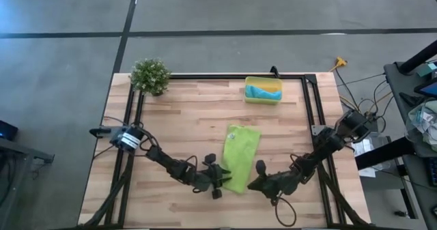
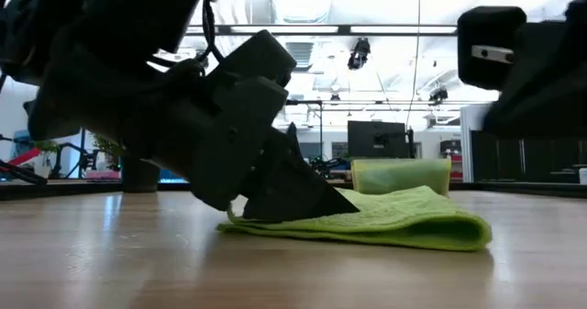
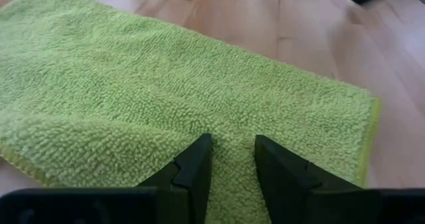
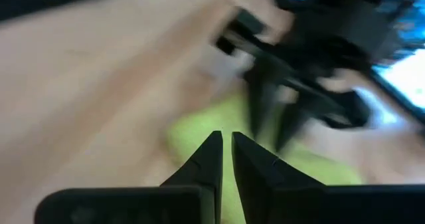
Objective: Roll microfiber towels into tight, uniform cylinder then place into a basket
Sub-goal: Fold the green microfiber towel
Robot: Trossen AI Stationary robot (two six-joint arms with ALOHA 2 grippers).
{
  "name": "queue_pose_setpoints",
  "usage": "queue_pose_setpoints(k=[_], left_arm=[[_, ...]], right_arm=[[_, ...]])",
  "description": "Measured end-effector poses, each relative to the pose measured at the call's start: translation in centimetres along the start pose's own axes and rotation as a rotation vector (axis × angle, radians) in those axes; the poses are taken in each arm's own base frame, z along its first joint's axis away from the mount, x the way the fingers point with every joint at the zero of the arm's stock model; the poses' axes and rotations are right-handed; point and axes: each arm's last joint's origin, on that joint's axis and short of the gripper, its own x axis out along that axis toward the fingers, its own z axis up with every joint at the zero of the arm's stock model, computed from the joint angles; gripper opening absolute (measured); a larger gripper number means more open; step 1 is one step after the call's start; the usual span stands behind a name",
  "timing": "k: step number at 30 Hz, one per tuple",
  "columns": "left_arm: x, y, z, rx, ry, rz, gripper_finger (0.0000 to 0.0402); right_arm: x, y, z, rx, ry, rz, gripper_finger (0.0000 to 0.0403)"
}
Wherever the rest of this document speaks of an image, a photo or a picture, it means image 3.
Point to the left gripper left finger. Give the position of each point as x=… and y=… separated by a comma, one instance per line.
x=186, y=184

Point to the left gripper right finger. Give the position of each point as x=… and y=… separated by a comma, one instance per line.
x=285, y=184

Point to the green microfiber towel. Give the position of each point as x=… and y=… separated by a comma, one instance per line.
x=166, y=94

